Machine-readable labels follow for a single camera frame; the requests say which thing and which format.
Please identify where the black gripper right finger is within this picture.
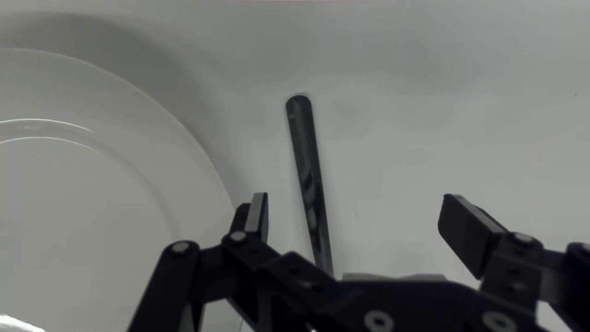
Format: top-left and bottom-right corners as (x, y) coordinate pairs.
(438, 194), (590, 332)

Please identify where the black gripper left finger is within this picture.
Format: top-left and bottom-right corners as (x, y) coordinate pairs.
(128, 191), (347, 332)

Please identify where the white round plate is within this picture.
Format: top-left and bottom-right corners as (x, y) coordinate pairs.
(0, 49), (233, 332)

